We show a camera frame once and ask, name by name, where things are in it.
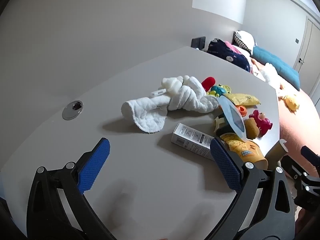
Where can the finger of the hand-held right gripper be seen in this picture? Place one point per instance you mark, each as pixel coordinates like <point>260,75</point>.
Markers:
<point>296,168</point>
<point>308,153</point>

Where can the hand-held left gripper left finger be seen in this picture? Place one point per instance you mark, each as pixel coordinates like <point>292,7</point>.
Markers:
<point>96,162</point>

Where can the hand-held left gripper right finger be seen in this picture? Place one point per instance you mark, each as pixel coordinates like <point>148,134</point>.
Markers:
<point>225,165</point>

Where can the white quilted towel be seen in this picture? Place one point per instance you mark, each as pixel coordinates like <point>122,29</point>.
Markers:
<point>147,107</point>

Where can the yellow orange snack packet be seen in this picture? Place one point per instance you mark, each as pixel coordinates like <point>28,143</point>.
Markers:
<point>246,152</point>

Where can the cardboard tube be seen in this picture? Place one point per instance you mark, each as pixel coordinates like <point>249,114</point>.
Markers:
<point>275,152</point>

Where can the bed with orange sheet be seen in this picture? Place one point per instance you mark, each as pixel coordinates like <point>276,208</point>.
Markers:
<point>300,125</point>

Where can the cream plastic toy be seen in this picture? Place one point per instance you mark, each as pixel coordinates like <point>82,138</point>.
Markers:
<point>217,123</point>

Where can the white cardboard box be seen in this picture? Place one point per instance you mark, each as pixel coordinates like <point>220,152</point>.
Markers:
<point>190,137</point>

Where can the brown toy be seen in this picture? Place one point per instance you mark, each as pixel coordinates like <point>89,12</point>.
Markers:
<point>251,128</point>

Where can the blue silver foil packet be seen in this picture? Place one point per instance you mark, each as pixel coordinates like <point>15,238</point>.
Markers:
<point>233,116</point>

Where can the yellow duck plush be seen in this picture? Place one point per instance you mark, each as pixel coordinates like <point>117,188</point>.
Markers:
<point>291,102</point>

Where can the silver desk grommet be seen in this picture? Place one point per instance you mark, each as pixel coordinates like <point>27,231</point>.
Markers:
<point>68,113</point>

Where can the grey desk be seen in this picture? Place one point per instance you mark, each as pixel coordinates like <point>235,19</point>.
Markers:
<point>150,180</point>

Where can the pink bear toy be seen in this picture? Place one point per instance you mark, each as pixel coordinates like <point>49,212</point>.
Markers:
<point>260,120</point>

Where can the small orange toy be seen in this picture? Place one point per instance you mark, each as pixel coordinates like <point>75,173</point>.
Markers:
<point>242,110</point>

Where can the teal and yellow toy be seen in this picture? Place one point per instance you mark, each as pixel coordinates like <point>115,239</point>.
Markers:
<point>217,89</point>

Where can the red toy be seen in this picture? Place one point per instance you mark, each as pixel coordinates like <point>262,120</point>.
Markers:
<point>208,82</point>

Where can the white goose plush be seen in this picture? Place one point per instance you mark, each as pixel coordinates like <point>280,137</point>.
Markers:
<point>271,73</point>

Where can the white thermometer stick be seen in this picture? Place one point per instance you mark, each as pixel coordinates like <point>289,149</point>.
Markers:
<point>158,92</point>

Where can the teal cushion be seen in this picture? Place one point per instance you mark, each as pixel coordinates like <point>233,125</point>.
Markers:
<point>275,63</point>

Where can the grey door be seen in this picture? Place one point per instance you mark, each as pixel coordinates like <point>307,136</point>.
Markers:
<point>311,50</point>

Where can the navy patterned blanket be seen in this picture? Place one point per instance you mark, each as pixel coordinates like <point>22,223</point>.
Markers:
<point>225,52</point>

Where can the pink cloth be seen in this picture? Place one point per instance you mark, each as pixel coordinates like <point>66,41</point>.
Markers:
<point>231,46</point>

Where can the checkered pillow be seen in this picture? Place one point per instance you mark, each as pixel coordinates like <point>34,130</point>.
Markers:
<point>246,38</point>

